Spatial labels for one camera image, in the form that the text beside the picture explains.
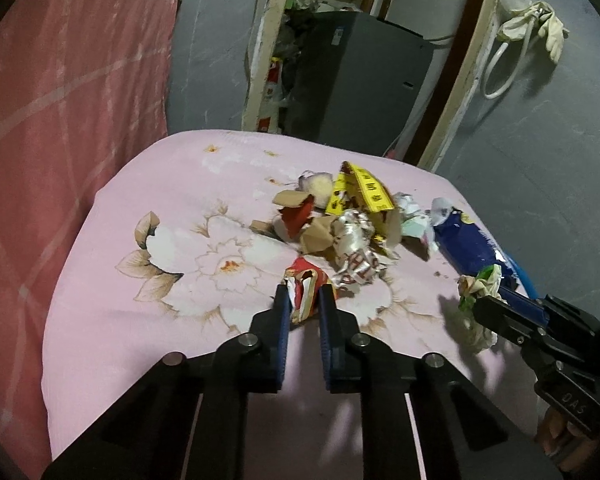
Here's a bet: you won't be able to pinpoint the white green wrapper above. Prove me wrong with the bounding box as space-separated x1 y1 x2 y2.
457 263 502 354

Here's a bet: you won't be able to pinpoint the red yellow snack wrapper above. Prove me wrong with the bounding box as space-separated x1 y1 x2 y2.
283 257 334 325

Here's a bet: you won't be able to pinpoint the yellow black packaging strip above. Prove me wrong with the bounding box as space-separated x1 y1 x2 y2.
325 162 396 237

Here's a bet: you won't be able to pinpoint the right hand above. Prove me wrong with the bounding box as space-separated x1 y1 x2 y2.
534 408 598 472

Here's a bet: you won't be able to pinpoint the silver red crumpled wrapper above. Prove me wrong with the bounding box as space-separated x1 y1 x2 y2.
330 209 401 292

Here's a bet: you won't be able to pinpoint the blue snack bag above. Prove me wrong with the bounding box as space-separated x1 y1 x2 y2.
429 197 539 300

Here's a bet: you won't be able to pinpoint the brown cardboard scrap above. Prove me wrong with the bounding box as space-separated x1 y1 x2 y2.
300 216 336 254

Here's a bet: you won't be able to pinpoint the red cardboard scrap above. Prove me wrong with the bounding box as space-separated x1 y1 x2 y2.
280 194 314 240

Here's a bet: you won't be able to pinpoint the pale green crumpled wrapper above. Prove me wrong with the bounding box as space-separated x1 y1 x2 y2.
392 192 434 247

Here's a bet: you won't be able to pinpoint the pink floral table cloth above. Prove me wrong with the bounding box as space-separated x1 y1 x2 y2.
42 130 538 479

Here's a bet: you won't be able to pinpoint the red white sack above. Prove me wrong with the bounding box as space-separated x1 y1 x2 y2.
257 56 284 133

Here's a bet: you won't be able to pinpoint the grey refrigerator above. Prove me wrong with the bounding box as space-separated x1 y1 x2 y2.
283 11 434 156

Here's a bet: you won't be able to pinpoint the pink checked cloth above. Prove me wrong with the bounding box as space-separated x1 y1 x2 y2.
0 0 178 479

